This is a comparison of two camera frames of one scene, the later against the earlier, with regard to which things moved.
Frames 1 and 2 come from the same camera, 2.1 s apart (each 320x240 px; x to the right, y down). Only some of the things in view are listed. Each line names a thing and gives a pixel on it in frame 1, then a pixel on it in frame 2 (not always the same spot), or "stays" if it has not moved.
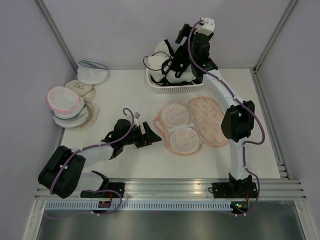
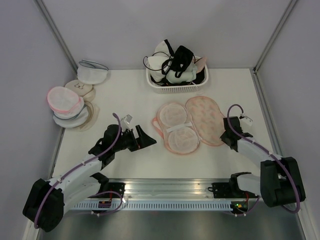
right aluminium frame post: [274, 35] stays
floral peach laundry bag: [186, 128] stays
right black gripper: [185, 32] to [222, 137]
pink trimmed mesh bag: [64, 100] stays
